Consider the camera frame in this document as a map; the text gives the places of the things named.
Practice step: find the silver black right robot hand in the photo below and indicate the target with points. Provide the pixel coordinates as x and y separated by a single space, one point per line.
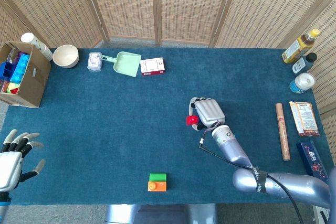
210 112

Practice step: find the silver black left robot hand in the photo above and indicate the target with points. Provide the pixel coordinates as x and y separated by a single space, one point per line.
10 161

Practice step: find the small red toy block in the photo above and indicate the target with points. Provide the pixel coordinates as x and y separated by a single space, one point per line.
191 120

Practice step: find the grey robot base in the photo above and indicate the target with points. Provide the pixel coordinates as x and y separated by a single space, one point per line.
160 213

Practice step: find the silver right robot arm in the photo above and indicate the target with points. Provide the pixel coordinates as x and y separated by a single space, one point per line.
283 184

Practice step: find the stack of white paper cups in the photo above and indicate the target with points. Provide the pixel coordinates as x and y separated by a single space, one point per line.
39 47

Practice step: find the red and white carton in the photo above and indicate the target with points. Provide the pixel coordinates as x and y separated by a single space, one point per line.
152 66

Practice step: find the yellow green toy piece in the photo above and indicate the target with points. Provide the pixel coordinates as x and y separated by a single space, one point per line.
13 87

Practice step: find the brown wooden roll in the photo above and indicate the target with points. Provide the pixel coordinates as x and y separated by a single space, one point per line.
283 132

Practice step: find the brown cardboard box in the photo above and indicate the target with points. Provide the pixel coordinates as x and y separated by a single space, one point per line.
34 85

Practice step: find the green toy block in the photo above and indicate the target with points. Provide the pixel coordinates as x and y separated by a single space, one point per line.
157 177

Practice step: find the blue hollow toy block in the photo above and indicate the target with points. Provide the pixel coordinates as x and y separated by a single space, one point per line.
6 70

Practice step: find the orange sloped toy block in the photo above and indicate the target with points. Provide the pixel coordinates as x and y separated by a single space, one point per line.
157 186

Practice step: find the cyan studded toy block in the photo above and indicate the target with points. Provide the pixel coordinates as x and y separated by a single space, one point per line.
19 68

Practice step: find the orange snack packet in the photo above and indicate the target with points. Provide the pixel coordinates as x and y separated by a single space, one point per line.
304 119

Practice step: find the light green dustpan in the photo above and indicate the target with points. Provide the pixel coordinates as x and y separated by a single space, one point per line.
127 64

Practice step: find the white-capped blue label bottle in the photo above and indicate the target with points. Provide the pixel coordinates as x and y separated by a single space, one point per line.
302 83

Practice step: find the blue felt table cover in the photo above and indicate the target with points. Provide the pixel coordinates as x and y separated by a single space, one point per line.
105 129

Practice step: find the purple toy piece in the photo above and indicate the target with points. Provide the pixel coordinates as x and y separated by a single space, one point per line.
18 56

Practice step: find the dark bottle with black cap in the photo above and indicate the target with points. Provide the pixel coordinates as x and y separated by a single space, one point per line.
304 63

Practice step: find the wicker folding screen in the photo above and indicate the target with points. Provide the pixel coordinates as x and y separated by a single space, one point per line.
183 6

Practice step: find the yellow tea bottle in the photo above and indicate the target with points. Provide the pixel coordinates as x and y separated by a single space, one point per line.
299 48

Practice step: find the dark blue gift box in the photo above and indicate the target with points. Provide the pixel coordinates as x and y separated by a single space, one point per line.
311 158

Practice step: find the cream bowl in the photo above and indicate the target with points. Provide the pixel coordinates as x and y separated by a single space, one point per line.
65 56

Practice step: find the clear plastic box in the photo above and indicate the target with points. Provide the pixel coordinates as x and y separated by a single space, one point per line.
94 62

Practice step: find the white metal stand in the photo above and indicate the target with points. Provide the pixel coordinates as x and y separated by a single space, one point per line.
321 214

